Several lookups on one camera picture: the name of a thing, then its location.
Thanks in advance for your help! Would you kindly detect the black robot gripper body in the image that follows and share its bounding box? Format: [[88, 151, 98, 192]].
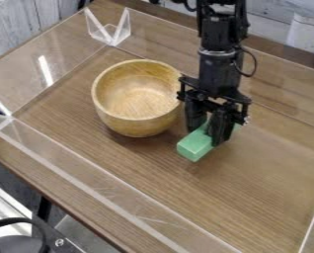
[[176, 75, 253, 123]]

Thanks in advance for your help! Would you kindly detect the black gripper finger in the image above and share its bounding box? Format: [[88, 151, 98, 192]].
[[206, 109, 246, 147], [184, 99, 207, 132]]

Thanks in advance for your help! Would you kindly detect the green rectangular block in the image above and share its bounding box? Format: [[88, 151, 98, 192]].
[[175, 121, 245, 163]]

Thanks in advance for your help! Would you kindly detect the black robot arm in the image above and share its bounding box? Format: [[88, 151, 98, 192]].
[[176, 0, 257, 146]]

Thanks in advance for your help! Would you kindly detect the brown wooden bowl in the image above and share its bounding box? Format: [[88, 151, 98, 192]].
[[91, 59, 180, 137]]

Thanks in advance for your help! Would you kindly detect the white cylindrical container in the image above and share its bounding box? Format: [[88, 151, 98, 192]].
[[286, 13, 314, 53]]

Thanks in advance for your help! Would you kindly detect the black table leg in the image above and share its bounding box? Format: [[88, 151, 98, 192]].
[[38, 197, 52, 222]]

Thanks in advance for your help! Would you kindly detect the clear acrylic enclosure wall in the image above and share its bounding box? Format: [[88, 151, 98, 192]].
[[0, 0, 314, 253]]

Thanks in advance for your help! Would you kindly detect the grey metal bracket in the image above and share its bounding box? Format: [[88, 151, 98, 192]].
[[32, 216, 86, 253]]

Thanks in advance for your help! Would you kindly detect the black cable loop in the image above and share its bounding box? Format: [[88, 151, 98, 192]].
[[0, 216, 50, 253]]

